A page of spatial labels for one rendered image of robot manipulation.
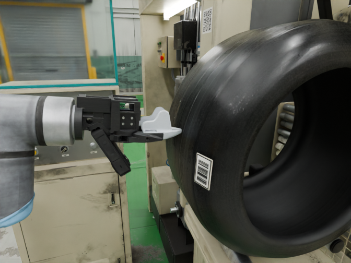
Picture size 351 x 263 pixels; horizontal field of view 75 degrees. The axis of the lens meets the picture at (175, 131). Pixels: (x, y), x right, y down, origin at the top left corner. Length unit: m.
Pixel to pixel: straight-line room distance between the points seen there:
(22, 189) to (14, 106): 0.14
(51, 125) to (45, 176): 0.83
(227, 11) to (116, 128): 0.54
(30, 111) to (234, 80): 0.35
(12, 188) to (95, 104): 0.19
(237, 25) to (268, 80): 0.44
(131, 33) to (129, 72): 1.43
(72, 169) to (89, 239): 0.42
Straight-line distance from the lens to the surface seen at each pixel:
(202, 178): 0.44
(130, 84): 9.58
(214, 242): 0.78
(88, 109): 0.45
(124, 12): 9.68
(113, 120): 0.43
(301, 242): 0.67
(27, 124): 0.44
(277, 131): 1.17
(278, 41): 0.47
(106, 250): 1.50
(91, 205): 1.31
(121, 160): 0.48
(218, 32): 0.80
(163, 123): 0.46
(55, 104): 0.44
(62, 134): 0.44
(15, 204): 0.47
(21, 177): 0.46
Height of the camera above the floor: 1.40
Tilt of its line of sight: 18 degrees down
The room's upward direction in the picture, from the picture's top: straight up
